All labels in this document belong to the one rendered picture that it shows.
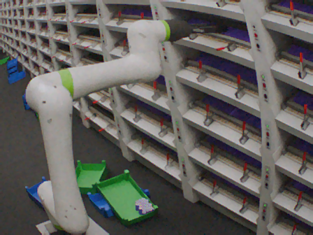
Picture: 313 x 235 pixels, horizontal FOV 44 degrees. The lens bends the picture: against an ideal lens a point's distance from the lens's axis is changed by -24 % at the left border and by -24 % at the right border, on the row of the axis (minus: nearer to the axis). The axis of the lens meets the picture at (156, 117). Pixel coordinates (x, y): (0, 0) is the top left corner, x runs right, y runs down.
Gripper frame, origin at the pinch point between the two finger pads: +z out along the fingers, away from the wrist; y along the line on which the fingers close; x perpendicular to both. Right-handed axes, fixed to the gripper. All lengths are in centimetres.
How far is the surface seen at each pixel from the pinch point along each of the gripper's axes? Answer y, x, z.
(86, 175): -105, -103, -22
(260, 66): 30.6, -9.3, -4.1
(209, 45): -1.8, -8.4, -4.0
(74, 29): -173, -17, -1
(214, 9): 7.3, 9.8, -6.7
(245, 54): 20.0, -7.6, -2.6
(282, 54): 39.9, -2.6, 1.2
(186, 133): -33, -56, 4
